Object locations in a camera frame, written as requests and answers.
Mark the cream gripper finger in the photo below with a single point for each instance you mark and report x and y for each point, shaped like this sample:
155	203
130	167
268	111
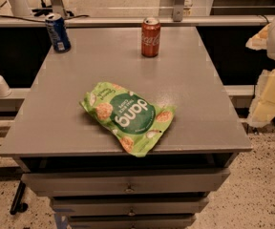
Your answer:
262	108
259	40

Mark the red coke can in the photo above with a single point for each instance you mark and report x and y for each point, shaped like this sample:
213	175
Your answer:
150	36

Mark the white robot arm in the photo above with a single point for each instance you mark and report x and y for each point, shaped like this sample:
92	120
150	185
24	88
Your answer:
270	50

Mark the blue pepsi can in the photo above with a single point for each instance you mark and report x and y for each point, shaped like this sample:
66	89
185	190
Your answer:
57	32

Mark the top grey drawer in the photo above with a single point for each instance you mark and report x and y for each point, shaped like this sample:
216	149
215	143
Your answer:
126	182

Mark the grey drawer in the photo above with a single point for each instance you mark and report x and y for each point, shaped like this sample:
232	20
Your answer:
128	206
126	182
176	221

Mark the green dang chips bag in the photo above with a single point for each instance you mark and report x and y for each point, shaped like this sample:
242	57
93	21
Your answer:
137	124

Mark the middle grey drawer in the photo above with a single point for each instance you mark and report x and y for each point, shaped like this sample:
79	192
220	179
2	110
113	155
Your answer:
128	206

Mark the bottom grey drawer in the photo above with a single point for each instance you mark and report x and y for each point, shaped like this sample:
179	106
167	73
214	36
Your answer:
176	221

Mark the grey drawer cabinet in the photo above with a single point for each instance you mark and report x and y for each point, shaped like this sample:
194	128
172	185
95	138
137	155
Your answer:
117	140

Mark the black office chair base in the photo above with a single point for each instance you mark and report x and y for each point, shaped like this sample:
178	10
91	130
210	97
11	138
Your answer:
43	7

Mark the grey metal frame post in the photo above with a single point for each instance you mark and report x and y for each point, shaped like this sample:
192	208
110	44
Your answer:
178	7

